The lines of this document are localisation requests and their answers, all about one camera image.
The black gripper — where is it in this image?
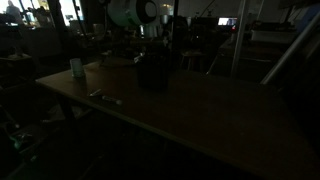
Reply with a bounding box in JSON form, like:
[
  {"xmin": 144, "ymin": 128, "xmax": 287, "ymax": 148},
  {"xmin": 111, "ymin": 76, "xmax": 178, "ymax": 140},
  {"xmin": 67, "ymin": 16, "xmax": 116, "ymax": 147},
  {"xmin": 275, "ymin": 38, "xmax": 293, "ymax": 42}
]
[{"xmin": 141, "ymin": 25, "xmax": 164, "ymax": 51}]

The black box container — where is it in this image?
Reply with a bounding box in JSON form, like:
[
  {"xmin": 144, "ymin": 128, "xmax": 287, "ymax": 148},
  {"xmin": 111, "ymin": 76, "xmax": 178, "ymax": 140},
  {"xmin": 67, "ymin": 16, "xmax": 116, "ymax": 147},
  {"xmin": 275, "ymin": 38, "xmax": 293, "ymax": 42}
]
[{"xmin": 136, "ymin": 49, "xmax": 169, "ymax": 92}]

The round stool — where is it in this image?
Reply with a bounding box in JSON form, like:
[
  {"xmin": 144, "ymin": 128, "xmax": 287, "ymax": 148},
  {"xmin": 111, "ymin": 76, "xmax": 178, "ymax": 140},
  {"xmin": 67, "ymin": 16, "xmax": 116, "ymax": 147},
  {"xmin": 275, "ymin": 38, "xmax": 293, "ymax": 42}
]
[{"xmin": 179, "ymin": 49, "xmax": 207, "ymax": 72}]

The black marker white label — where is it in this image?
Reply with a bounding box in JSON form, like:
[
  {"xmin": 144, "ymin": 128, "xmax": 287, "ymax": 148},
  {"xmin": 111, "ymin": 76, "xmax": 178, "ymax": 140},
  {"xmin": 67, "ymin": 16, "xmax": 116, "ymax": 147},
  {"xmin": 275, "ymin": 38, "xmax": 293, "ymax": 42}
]
[{"xmin": 101, "ymin": 95, "xmax": 123, "ymax": 106}]

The lit monitor screen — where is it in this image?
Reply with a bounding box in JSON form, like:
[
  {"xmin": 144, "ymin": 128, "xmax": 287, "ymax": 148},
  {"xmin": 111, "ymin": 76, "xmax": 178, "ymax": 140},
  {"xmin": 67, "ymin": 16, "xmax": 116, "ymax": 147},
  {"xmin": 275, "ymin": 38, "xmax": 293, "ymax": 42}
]
[{"xmin": 217, "ymin": 17, "xmax": 239, "ymax": 27}]

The white cup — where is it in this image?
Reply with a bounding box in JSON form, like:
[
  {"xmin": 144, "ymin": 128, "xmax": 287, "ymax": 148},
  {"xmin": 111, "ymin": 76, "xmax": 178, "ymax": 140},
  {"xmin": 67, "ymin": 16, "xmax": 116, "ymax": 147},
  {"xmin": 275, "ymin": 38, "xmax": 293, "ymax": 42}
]
[{"xmin": 69, "ymin": 57, "xmax": 85, "ymax": 79}]

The white upright pole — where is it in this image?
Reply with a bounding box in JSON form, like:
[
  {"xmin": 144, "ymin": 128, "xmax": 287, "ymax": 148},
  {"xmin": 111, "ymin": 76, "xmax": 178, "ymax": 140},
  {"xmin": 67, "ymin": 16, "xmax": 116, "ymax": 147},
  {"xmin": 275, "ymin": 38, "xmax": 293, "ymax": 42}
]
[{"xmin": 229, "ymin": 0, "xmax": 250, "ymax": 79}]

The grey slanted metal bar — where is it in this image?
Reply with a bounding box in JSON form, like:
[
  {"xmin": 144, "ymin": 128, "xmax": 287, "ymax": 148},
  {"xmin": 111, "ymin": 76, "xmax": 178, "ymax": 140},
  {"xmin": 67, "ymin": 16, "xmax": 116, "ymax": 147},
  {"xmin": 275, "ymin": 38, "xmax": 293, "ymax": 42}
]
[{"xmin": 260, "ymin": 11, "xmax": 320, "ymax": 86}]

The person in background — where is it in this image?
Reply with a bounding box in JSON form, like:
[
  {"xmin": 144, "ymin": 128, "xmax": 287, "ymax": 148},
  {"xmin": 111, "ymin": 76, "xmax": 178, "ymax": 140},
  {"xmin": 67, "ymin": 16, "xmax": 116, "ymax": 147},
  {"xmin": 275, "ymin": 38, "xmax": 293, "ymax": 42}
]
[{"xmin": 4, "ymin": 0, "xmax": 24, "ymax": 25}]

